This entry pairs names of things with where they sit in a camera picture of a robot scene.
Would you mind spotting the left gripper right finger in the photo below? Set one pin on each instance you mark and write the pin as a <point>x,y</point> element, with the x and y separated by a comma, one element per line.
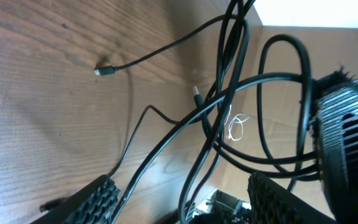
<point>272,204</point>

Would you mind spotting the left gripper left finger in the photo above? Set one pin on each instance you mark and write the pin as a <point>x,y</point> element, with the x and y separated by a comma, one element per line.
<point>93,204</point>

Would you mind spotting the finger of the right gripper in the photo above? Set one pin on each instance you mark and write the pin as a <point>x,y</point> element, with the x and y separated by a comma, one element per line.
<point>335,139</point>

